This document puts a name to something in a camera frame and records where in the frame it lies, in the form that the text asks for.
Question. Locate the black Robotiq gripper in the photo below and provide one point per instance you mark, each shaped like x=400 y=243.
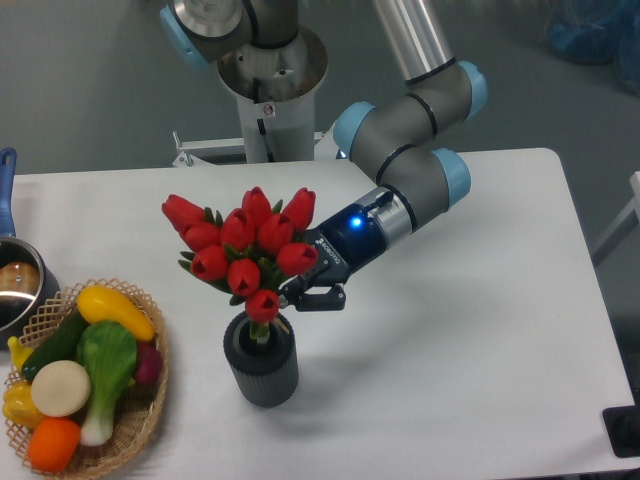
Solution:
x=345 y=242

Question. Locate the red tulip bouquet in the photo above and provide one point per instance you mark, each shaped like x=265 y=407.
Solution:
x=249 y=253

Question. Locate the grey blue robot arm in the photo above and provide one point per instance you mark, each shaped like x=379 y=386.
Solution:
x=412 y=187

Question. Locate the dark grey ribbed vase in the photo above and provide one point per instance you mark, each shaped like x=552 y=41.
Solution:
x=266 y=374

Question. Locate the purple red radish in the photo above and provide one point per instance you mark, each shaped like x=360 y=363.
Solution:
x=149 y=364

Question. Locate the green bok choy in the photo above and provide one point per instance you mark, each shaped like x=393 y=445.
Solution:
x=108 y=353

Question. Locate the yellow squash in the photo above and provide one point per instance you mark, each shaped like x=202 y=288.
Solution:
x=98 y=303

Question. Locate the woven wicker basket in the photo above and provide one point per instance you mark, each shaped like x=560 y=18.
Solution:
x=137 y=412

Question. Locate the dark green cucumber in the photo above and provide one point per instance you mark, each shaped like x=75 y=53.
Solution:
x=60 y=345

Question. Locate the round cream bun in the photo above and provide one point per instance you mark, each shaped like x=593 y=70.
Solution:
x=61 y=388

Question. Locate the orange fruit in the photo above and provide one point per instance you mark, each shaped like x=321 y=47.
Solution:
x=52 y=444

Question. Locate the yellow bell pepper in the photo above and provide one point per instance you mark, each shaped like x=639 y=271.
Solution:
x=19 y=407

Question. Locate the black device at edge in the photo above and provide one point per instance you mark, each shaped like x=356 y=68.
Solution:
x=622 y=426

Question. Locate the blue plastic bag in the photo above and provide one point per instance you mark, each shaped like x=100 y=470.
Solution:
x=598 y=32

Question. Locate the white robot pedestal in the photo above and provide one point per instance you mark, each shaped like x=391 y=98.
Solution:
x=275 y=93

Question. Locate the blue handled saucepan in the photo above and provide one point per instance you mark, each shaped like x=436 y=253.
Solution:
x=26 y=281

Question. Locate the white frame at right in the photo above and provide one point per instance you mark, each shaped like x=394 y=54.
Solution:
x=620 y=227

